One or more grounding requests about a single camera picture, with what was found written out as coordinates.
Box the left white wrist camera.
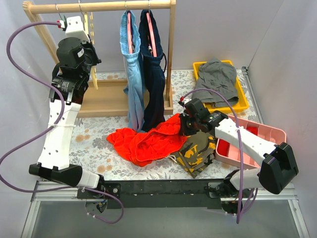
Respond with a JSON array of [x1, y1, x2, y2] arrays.
[[57, 16, 91, 44]]

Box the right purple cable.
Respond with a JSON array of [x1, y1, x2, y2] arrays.
[[178, 88, 258, 224]]

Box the yellow plastic hanger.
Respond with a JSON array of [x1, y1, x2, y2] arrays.
[[84, 12, 99, 90]]

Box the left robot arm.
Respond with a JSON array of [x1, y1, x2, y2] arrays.
[[29, 37, 106, 198]]

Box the light blue shorts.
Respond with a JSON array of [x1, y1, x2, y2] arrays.
[[120, 10, 146, 132]]

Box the camouflage shorts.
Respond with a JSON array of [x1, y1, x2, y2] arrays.
[[170, 131, 216, 179]]

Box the red cloth in organizer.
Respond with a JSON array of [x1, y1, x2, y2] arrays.
[[216, 126, 258, 157]]

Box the grey shorts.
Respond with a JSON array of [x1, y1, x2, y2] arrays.
[[192, 58, 239, 108]]

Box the pink divided organizer tray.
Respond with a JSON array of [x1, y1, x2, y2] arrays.
[[215, 118, 287, 169]]

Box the orange mesh shorts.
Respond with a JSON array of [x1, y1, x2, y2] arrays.
[[106, 114, 187, 167]]

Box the pink hanger under blue shorts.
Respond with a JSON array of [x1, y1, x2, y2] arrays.
[[127, 12, 133, 54]]

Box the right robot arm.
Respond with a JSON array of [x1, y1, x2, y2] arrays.
[[179, 99, 299, 197]]

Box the wooden clothes rack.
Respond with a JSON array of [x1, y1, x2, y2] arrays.
[[23, 0, 176, 118]]

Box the pink hanger under navy shorts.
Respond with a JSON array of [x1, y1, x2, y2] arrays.
[[146, 10, 157, 57]]

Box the navy blue shorts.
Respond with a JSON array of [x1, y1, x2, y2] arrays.
[[139, 9, 166, 131]]

